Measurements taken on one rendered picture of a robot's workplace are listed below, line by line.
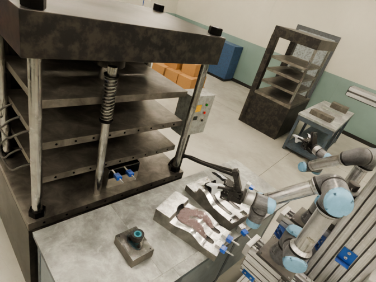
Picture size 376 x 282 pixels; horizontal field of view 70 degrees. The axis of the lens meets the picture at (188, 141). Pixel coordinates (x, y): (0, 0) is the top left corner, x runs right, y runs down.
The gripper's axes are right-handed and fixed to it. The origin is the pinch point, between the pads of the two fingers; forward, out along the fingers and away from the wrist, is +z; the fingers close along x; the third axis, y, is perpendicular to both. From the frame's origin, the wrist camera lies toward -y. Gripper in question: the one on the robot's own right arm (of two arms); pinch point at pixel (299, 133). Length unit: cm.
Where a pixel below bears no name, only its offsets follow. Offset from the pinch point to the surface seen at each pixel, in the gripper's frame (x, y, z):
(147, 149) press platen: -121, 25, 31
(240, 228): -65, 52, -41
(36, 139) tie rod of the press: -191, -17, -10
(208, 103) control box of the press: -60, -2, 58
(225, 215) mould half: -75, 47, -31
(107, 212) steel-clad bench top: -157, 45, -11
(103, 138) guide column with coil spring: -156, -4, 7
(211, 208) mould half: -81, 49, -20
